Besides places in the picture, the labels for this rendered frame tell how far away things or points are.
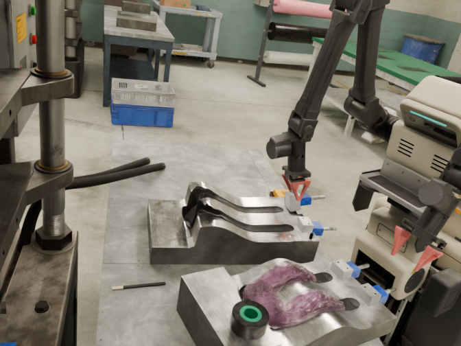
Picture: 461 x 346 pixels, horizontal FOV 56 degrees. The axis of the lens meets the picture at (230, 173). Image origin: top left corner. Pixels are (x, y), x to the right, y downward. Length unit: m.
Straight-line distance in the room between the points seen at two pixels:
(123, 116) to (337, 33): 3.32
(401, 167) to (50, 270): 1.10
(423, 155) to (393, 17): 7.66
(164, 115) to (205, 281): 3.45
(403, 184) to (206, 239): 0.67
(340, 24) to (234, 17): 6.55
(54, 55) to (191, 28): 6.59
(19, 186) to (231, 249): 0.59
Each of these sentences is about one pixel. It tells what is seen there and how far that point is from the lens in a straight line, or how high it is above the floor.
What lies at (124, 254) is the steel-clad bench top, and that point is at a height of 0.80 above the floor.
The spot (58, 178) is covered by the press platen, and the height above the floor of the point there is 1.03.
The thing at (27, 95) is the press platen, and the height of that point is 1.27.
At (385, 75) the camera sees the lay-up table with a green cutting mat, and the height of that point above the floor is 0.83.
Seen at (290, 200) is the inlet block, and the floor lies 0.94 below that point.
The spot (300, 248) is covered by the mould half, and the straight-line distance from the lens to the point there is 1.34.
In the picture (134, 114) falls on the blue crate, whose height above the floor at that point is 0.11.
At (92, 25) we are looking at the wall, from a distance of 7.54.
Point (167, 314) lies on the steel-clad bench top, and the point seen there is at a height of 0.80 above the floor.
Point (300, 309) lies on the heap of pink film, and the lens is 1.07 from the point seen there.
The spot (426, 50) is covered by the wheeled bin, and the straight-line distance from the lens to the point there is 8.67.
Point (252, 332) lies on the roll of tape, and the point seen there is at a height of 0.93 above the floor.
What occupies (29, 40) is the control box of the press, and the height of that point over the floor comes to 1.30.
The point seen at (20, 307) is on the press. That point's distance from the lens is 1.19.
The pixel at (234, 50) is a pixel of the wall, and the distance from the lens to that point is 7.88.
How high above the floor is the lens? 1.59
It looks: 26 degrees down
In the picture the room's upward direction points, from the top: 10 degrees clockwise
